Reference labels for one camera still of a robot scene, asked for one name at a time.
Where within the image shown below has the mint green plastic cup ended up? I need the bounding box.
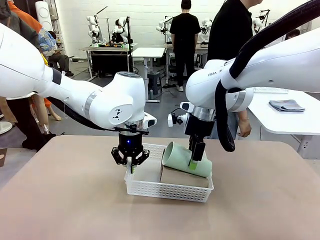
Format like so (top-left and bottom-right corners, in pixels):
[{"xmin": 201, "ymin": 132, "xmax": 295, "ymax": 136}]
[{"xmin": 161, "ymin": 141, "xmax": 213, "ymax": 179}]

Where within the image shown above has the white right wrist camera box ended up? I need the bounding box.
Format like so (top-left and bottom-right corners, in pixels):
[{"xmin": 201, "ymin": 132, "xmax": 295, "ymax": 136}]
[{"xmin": 180, "ymin": 101, "xmax": 195, "ymax": 114}]

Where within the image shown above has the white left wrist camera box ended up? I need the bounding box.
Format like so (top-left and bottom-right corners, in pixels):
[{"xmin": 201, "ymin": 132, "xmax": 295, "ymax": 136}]
[{"xmin": 143, "ymin": 112, "xmax": 158, "ymax": 128}]

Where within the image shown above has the person in black shirt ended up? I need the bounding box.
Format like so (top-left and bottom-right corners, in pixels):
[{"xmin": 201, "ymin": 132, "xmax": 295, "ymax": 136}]
[{"xmin": 206, "ymin": 0, "xmax": 253, "ymax": 140}]

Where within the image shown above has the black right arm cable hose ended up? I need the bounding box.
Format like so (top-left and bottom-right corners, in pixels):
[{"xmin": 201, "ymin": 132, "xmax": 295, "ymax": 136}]
[{"xmin": 214, "ymin": 0, "xmax": 320, "ymax": 153}]

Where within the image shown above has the white standing desk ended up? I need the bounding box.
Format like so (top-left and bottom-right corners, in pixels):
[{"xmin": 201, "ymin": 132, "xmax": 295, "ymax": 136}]
[{"xmin": 131, "ymin": 46, "xmax": 166, "ymax": 103}]

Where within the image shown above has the mannequin in blue patterned clothes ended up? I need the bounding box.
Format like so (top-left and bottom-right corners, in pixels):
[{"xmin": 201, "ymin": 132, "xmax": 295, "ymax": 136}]
[{"xmin": 31, "ymin": 27, "xmax": 62, "ymax": 132}]

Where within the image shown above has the dark brown board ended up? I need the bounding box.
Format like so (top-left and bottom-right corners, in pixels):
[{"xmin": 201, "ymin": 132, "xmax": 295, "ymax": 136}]
[{"xmin": 0, "ymin": 147, "xmax": 8, "ymax": 168}]

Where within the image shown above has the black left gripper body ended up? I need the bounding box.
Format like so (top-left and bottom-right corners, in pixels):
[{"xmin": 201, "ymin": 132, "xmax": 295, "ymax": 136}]
[{"xmin": 117, "ymin": 132, "xmax": 144, "ymax": 154}]

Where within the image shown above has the white round fan base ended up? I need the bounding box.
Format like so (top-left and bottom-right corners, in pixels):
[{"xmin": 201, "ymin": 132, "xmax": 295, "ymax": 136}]
[{"xmin": 0, "ymin": 120, "xmax": 13, "ymax": 136}]

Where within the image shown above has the person's left forearm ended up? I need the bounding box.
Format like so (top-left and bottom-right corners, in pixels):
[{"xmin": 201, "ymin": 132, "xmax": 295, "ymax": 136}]
[{"xmin": 236, "ymin": 109, "xmax": 251, "ymax": 125}]

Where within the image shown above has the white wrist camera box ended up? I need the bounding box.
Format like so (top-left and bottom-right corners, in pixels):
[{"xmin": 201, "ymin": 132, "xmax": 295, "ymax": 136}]
[
  {"xmin": 143, "ymin": 112, "xmax": 158, "ymax": 128},
  {"xmin": 180, "ymin": 101, "xmax": 195, "ymax": 114}
]

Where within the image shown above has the white perforated plastic basket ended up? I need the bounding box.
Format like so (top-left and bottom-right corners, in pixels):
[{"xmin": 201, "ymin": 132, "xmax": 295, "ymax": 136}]
[{"xmin": 124, "ymin": 142, "xmax": 215, "ymax": 203}]

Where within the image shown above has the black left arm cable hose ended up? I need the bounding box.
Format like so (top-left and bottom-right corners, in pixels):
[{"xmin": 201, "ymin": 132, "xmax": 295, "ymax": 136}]
[{"xmin": 47, "ymin": 96, "xmax": 121, "ymax": 131}]

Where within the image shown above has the white side table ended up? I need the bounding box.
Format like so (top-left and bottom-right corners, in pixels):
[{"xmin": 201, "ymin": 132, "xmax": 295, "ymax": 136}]
[{"xmin": 246, "ymin": 86, "xmax": 320, "ymax": 160}]

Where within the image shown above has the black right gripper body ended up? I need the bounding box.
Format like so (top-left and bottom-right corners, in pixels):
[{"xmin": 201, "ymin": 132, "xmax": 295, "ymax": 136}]
[{"xmin": 184, "ymin": 113, "xmax": 216, "ymax": 140}]

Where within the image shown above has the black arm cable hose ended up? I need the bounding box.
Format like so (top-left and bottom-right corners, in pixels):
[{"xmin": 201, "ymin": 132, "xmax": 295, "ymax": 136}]
[
  {"xmin": 214, "ymin": 0, "xmax": 320, "ymax": 153},
  {"xmin": 47, "ymin": 96, "xmax": 121, "ymax": 131}
]

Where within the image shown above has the black pole stand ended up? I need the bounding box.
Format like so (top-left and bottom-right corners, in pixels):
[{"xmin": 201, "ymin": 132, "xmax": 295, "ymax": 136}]
[{"xmin": 126, "ymin": 16, "xmax": 134, "ymax": 76}]

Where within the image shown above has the seated person in grey trousers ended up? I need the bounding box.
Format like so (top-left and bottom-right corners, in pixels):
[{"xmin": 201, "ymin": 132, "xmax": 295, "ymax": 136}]
[{"xmin": 47, "ymin": 29, "xmax": 75, "ymax": 77}]

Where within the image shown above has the person's left hand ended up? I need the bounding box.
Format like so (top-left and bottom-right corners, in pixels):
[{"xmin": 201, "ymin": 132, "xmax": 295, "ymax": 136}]
[{"xmin": 237, "ymin": 122, "xmax": 252, "ymax": 138}]

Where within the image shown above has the white wire dish rack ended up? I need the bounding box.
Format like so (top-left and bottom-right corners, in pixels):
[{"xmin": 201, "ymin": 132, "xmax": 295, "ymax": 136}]
[{"xmin": 252, "ymin": 86, "xmax": 290, "ymax": 95}]

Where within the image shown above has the yellow garment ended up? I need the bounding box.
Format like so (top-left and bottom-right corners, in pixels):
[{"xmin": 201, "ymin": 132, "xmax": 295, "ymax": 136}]
[{"xmin": 39, "ymin": 53, "xmax": 50, "ymax": 67}]

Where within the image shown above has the person in dark clothes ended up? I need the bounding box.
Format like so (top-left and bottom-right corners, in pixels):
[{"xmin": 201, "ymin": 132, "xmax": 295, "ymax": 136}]
[{"xmin": 0, "ymin": 0, "xmax": 58, "ymax": 152}]

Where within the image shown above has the seated person in black sweater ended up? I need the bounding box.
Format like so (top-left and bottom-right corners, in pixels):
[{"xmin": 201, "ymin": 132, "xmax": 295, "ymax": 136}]
[{"xmin": 284, "ymin": 28, "xmax": 301, "ymax": 40}]

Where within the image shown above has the table with black skirt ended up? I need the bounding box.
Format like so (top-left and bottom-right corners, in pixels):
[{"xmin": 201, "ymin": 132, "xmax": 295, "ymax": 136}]
[{"xmin": 79, "ymin": 42, "xmax": 139, "ymax": 83}]

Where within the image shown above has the small white wrist camera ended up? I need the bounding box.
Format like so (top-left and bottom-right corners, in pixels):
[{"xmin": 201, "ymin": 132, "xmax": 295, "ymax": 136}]
[{"xmin": 167, "ymin": 112, "xmax": 190, "ymax": 128}]

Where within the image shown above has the blue-grey cleaning cloth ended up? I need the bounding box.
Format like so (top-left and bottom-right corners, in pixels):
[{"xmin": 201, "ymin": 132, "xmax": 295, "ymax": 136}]
[{"xmin": 268, "ymin": 99, "xmax": 306, "ymax": 113}]

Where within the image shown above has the grey plastic stool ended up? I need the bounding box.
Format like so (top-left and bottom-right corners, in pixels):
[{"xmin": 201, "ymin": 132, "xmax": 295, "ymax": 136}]
[{"xmin": 146, "ymin": 71, "xmax": 161, "ymax": 95}]

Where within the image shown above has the standing person in black clothes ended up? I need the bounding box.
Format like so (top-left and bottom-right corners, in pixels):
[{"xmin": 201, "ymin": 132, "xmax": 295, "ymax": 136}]
[{"xmin": 169, "ymin": 0, "xmax": 202, "ymax": 93}]

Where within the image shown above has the white tower air conditioner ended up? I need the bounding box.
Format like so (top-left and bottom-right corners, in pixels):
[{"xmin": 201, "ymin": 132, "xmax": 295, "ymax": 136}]
[{"xmin": 34, "ymin": 1, "xmax": 54, "ymax": 32}]

